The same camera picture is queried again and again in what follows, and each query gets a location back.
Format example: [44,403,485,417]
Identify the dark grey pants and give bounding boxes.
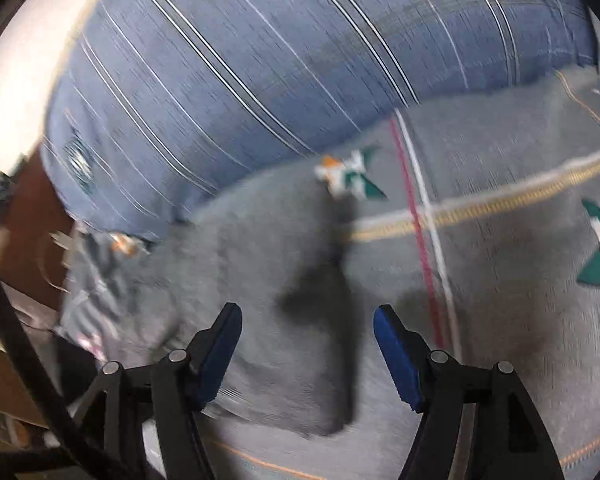
[55,157,363,441]

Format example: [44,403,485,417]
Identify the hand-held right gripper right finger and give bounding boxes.
[372,304,566,480]

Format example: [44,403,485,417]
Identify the grey patterned blanket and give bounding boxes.
[145,67,600,480]

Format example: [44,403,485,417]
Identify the black cable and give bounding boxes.
[0,247,112,480]

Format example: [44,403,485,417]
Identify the blue striped bedding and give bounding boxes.
[40,0,597,242]

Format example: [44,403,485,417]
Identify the brown cardboard box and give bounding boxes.
[0,157,81,331]

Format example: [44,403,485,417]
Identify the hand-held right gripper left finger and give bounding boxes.
[73,302,244,480]

